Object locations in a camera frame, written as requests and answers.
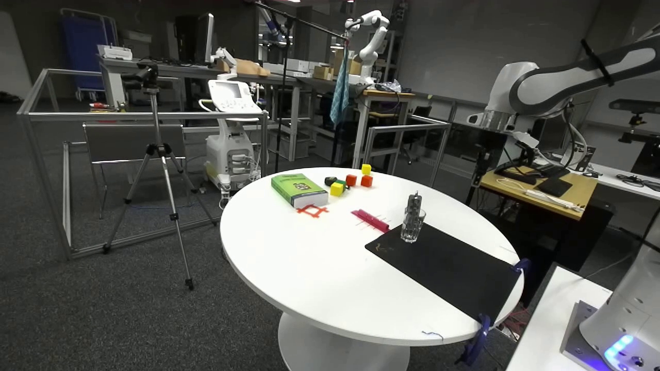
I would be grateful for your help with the clear glass cup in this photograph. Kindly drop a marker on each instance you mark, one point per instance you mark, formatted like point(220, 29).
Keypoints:
point(413, 232)

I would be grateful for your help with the dark grey stick object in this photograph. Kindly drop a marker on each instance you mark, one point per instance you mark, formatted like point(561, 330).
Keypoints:
point(413, 199)

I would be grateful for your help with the grey metal bench frame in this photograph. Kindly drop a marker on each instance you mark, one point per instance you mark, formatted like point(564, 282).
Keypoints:
point(402, 126)

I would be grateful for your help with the white table pedestal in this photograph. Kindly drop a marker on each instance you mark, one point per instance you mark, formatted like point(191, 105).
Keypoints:
point(330, 350)

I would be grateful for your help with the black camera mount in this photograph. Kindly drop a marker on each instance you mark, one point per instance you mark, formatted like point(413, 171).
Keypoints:
point(633, 123)

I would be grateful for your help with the blue hanging cloth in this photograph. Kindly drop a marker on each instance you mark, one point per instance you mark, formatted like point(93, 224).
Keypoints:
point(339, 94)

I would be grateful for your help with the white medical cart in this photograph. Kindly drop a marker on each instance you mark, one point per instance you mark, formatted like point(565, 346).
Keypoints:
point(230, 150)

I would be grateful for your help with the small yellow cube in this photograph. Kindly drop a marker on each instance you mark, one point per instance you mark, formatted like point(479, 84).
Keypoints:
point(336, 190)

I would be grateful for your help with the green cube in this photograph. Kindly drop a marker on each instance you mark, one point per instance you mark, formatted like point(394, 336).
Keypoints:
point(343, 183)

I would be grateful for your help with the small orange plastic frame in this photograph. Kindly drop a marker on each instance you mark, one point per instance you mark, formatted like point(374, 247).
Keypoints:
point(311, 210)

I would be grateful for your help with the white side desk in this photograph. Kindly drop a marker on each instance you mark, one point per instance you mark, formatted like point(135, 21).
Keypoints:
point(632, 181)

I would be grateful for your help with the grey metal rail frame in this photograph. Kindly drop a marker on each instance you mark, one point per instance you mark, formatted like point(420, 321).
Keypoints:
point(104, 115)

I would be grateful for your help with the red cube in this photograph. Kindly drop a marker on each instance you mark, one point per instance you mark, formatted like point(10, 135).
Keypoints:
point(350, 179)

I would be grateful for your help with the black boom stand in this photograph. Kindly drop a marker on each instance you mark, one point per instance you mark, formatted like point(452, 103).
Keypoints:
point(282, 103)

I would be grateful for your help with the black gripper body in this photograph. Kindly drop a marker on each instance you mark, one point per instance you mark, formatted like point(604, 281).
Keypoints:
point(482, 142)

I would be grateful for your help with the orange cube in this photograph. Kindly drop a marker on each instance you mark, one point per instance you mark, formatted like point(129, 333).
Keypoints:
point(368, 181)

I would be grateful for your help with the black rectangular mat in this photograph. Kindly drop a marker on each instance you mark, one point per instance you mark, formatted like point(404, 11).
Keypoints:
point(446, 271)

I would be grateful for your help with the black notebook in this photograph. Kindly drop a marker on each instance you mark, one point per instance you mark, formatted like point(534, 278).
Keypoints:
point(552, 186)

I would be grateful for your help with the blue mat clamp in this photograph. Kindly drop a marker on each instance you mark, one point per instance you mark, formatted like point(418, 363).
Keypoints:
point(482, 336)
point(525, 266)

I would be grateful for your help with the large yellow cube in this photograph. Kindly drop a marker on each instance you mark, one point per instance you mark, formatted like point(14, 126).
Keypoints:
point(365, 168)

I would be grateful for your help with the black camera tripod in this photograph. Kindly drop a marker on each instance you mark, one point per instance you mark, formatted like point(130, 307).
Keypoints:
point(162, 150)

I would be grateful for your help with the green book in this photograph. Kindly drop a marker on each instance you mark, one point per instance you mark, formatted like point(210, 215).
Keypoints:
point(297, 186)

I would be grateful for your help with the blue trolley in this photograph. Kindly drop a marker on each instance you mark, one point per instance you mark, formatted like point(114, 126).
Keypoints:
point(85, 42)

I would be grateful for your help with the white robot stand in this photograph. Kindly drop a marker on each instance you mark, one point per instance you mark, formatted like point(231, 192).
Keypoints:
point(542, 321)

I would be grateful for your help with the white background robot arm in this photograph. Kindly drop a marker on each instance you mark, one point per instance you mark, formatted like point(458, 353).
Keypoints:
point(374, 37)

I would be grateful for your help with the grey robot mounting plate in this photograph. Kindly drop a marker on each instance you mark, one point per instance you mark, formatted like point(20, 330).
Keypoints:
point(578, 336)

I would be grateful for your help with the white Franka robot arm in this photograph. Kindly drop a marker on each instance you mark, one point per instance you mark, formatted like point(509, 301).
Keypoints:
point(505, 84)

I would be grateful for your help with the wooden side table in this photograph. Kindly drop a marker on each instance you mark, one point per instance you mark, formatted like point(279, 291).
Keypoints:
point(521, 195)

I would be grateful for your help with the small black object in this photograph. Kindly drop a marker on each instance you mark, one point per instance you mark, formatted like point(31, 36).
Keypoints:
point(328, 179)

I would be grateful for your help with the white printer box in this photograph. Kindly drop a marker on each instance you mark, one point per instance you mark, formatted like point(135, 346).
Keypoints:
point(116, 52)

